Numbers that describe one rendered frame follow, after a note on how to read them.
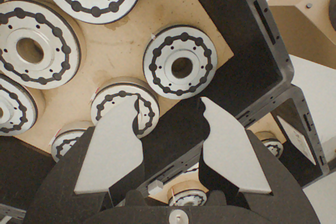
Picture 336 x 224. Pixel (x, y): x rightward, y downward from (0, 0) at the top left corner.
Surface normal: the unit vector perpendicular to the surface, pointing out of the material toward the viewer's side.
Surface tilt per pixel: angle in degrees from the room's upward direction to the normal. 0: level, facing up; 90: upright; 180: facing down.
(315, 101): 0
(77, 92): 0
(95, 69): 0
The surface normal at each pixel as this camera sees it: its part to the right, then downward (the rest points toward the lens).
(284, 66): 0.15, 0.49
